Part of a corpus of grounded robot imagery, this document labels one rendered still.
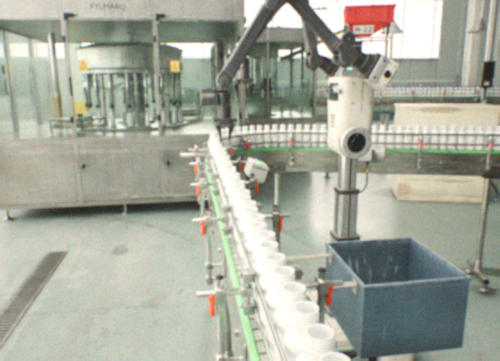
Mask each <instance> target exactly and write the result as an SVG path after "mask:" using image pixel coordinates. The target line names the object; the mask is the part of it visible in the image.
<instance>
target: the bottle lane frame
mask: <svg viewBox="0 0 500 361"><path fill-rule="evenodd" d="M207 168H208V165H205V172H206V182H212V180H211V174H210V173H209V172H208V171H206V170H207ZM213 190H214V187H213V186H209V190H208V191H206V196H207V197H208V195H207V193H208V192H209V193H210V198H208V199H207V201H208V206H209V208H211V211H212V217H213V212H214V209H215V217H221V210H220V208H219V205H218V202H217V199H216V196H214V195H213ZM222 226H224V223H223V222H216V228H214V229H213V233H214V237H215V241H216V249H217V254H218V258H219V261H220V264H221V263H222V256H223V254H224V253H225V255H226V264H223V265H221V275H223V270H222V269H224V266H225V267H226V278H224V279H223V283H224V285H225V290H232V289H241V287H240V286H241V284H240V283H239V278H238V271H237V269H236V265H235V264H234V259H233V258H232V252H231V248H230V246H229V242H228V238H227V235H224V234H223V231H221V228H222ZM226 298H227V305H228V310H229V317H230V321H231V325H232V333H233V338H234V341H235V345H236V350H237V356H238V357H240V356H242V345H244V342H243V341H244V340H245V341H246V345H247V360H246V361H261V359H260V355H264V354H259V353H258V348H257V342H258V341H256V340H255V339H254V334H253V331H254V330H253V328H252V325H251V322H250V321H251V320H250V319H249V316H248V315H244V313H243V310H242V308H241V304H242V299H244V298H242V295H227V296H226Z"/></svg>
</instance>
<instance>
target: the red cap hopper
mask: <svg viewBox="0 0 500 361"><path fill-rule="evenodd" d="M396 7H397V4H357V5H345V8H344V11H343V14H344V16H343V26H350V29H351V31H352V32H353V33H354V34H355V35H356V36H357V37H358V38H357V37H355V39H359V38H360V40H361V41H362V42H385V56H386V58H388V41H389V40H390V45H389V59H391V60H392V61H393V48H394V35H395V22H396V20H395V8H396ZM389 27H390V36H389ZM382 29H385V37H371V36H372V35H374V34H375V33H378V32H380V31H381V30H382ZM367 38H385V39H367ZM384 117H385V114H382V115H381V122H380V125H384ZM388 123H389V114H386V122H385V125H386V131H388Z"/></svg>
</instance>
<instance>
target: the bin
mask: <svg viewBox="0 0 500 361"><path fill-rule="evenodd" d="M325 247H326V254H310V255H300V256H285V258H286V261H288V260H299V259H310V258H326V261H325V269H326V279H328V281H334V280H343V282H344V285H343V286H336V287H334V289H333V290H332V296H331V305H330V306H327V308H328V309H329V312H324V314H325V315H329V314H332V315H333V316H334V318H335V320H336V321H337V324H339V327H340V329H341V330H342V331H343V333H344V334H345V336H346V338H347V339H348V340H349V343H350V344H351V345H352V347H353V348H349V349H335V350H336V351H337V352H345V351H353V350H354V351H355V353H356V354H357V355H358V356H359V358H360V359H366V358H374V357H387V356H394V355H401V354H408V353H421V352H429V351H435V350H442V349H450V348H462V347H463V333H464V323H465V316H466V310H467V303H468V296H469V289H470V281H471V277H470V275H469V274H467V273H465V272H463V271H462V270H461V269H460V268H458V267H455V265H453V264H451V263H450V262H448V261H447V260H446V259H445V258H443V257H441V256H440V255H439V254H437V253H436V252H434V251H432V250H431V249H430V248H427V247H426V246H425V245H424V244H422V243H421V242H419V241H418V240H417V239H416V238H413V237H410V238H386V239H365V240H353V241H341V242H330V243H325Z"/></svg>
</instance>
